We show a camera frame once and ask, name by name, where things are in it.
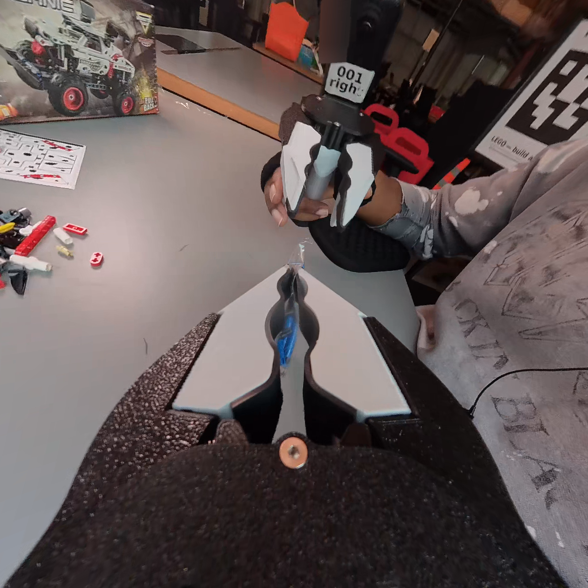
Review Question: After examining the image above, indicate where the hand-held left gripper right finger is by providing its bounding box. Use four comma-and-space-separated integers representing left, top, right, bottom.
294, 267, 412, 421

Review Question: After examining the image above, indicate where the person's grey patterned sweatshirt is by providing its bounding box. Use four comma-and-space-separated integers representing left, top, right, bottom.
416, 138, 588, 584

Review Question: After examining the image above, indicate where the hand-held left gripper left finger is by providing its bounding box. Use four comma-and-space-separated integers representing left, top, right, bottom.
172, 266, 295, 413

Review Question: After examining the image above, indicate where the orange paper bag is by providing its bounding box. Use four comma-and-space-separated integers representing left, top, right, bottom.
265, 0, 310, 62

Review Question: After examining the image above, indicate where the red plastic canister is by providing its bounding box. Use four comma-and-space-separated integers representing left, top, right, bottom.
380, 128, 435, 185
364, 103, 400, 136

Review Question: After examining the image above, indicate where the pile of toy bricks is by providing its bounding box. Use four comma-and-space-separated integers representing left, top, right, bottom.
0, 207, 104, 296

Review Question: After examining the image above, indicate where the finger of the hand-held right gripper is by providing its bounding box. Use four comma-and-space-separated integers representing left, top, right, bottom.
329, 140, 375, 229
279, 120, 322, 219

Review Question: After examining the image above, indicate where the toy set box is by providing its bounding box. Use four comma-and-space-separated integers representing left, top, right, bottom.
0, 0, 160, 126

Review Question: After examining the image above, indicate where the orange traffic cone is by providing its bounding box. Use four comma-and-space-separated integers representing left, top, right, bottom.
433, 157, 472, 190

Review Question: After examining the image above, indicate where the black framed tag sign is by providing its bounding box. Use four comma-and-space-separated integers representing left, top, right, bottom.
474, 18, 588, 162

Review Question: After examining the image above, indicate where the grey desk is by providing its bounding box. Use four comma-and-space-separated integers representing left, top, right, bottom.
0, 89, 421, 575

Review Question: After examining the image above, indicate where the sticker sheet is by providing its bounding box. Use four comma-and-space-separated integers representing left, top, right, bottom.
0, 129, 87, 190

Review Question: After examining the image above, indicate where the person's right forearm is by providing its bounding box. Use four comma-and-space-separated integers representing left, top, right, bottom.
367, 163, 533, 263

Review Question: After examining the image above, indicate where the black armrest pad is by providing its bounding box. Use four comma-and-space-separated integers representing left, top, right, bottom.
307, 216, 413, 273

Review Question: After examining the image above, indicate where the clear bag of blue bricks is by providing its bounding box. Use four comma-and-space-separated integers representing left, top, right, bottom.
275, 243, 309, 370

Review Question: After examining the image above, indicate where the wood edged grey table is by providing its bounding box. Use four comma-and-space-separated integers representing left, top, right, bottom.
155, 25, 324, 139

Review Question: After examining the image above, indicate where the person's right hand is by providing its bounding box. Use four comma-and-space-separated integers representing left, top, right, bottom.
264, 168, 405, 228

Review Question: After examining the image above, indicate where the black earphone cable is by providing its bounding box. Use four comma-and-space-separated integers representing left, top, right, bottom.
468, 367, 588, 418

